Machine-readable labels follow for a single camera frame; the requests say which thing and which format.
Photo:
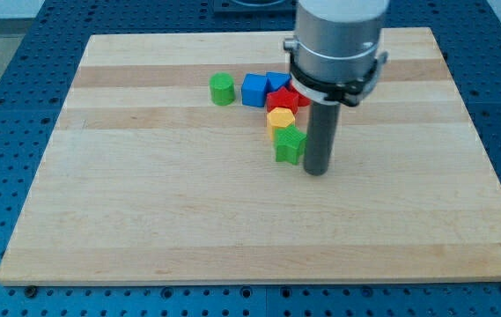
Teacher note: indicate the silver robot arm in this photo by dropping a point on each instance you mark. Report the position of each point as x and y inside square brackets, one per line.
[335, 41]

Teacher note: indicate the yellow hexagon block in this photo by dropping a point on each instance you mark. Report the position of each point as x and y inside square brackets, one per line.
[278, 118]

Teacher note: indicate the green star block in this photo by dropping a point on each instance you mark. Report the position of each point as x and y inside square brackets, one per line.
[289, 144]

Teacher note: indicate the red star block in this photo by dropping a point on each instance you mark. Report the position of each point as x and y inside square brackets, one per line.
[282, 98]

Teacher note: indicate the blue cube block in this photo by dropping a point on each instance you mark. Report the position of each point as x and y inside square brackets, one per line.
[254, 90]

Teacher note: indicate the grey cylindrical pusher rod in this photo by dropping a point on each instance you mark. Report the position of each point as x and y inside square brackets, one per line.
[321, 128]

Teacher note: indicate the green cylinder block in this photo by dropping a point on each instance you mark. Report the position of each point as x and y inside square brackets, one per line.
[222, 89]

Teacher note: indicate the blue pentagon block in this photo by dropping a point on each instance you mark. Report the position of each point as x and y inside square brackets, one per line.
[277, 80]

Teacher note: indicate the light wooden board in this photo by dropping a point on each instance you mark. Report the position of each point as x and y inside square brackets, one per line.
[145, 181]

